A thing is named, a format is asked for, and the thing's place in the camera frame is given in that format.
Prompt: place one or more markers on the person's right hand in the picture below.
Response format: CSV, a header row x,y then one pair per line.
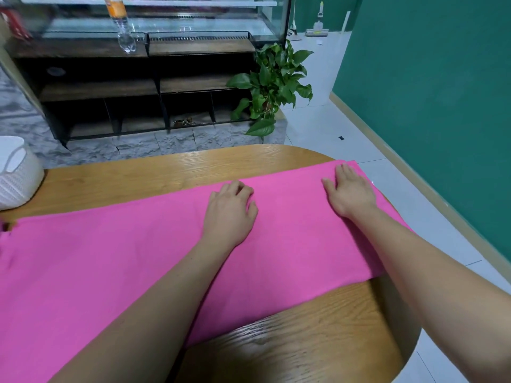
x,y
350,195

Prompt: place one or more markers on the person's left hand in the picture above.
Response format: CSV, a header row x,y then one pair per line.
x,y
229,215

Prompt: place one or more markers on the pink towel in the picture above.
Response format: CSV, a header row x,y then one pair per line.
x,y
80,267

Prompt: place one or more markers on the white woven plastic basket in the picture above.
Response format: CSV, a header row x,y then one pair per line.
x,y
17,175

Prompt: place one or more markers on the person's right forearm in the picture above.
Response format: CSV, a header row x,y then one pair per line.
x,y
439,275

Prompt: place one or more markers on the person's left forearm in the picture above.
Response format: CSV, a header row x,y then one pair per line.
x,y
136,331

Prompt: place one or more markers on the green potted plant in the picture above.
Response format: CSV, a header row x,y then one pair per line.
x,y
271,87

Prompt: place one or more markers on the white mop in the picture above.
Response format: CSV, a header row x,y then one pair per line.
x,y
317,31

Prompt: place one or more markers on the dark wooden shelf cabinet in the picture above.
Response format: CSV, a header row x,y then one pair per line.
x,y
104,91

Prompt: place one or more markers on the glass display case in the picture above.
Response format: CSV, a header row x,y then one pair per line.
x,y
199,16

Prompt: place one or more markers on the clear bottle with orange label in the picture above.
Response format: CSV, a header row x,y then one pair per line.
x,y
121,24

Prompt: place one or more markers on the red label cola bottle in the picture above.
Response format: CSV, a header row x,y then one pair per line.
x,y
14,24

